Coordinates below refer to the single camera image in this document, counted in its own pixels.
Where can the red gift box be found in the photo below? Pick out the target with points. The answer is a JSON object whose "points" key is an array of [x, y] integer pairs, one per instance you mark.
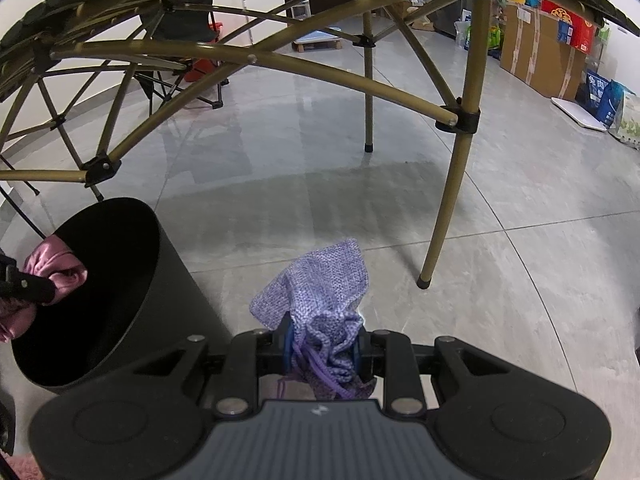
{"points": [[573, 29]]}

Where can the folding table metal frame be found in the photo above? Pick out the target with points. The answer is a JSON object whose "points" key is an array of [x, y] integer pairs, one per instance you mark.
{"points": [[54, 30]]}

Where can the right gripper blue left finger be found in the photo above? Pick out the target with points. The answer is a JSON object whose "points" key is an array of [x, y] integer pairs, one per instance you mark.
{"points": [[287, 336]]}

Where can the black folding chair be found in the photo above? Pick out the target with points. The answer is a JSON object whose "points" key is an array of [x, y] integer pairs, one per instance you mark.
{"points": [[184, 24]]}

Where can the cardboard box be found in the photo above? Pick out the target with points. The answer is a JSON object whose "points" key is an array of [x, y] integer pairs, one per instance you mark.
{"points": [[532, 53]]}

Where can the purple knitted drawstring pouch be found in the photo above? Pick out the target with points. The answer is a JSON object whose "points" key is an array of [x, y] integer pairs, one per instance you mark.
{"points": [[320, 292]]}

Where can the black trash bin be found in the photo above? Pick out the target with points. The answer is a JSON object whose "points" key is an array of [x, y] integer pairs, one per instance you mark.
{"points": [[139, 298]]}

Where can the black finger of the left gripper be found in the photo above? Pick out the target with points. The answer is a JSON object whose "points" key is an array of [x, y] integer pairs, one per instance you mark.
{"points": [[18, 286]]}

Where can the pink satin cloth bag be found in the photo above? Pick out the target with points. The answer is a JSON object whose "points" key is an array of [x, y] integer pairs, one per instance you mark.
{"points": [[51, 259]]}

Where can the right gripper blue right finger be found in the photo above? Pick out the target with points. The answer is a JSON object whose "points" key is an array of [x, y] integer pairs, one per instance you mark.
{"points": [[356, 352]]}

